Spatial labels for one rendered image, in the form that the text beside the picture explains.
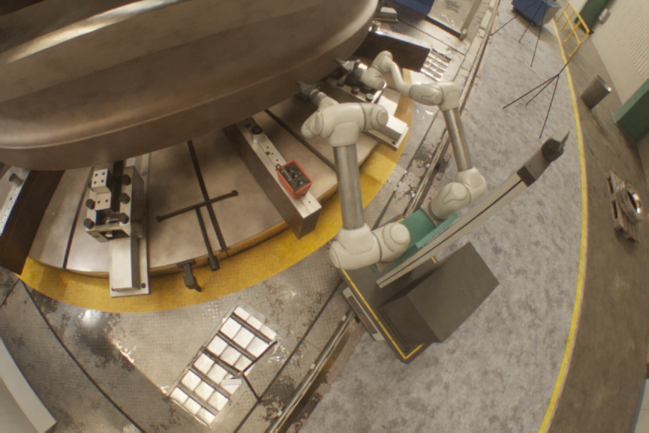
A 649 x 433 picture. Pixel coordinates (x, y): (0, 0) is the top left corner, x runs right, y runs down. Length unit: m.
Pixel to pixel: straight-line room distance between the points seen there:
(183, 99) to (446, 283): 1.78
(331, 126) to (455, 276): 1.10
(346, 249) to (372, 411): 1.49
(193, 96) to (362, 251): 1.21
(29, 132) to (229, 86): 1.36
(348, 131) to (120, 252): 1.66
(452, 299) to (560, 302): 2.23
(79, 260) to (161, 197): 0.84
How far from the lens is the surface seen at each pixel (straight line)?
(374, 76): 2.14
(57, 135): 2.01
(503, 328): 3.08
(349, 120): 1.24
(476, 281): 1.86
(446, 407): 2.74
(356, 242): 1.33
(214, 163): 2.43
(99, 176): 2.03
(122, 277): 2.12
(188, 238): 2.18
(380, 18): 4.60
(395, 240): 1.39
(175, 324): 2.42
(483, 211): 1.12
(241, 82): 1.79
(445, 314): 1.70
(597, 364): 4.42
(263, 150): 2.00
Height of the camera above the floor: 2.29
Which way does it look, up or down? 59 degrees down
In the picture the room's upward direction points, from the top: 18 degrees clockwise
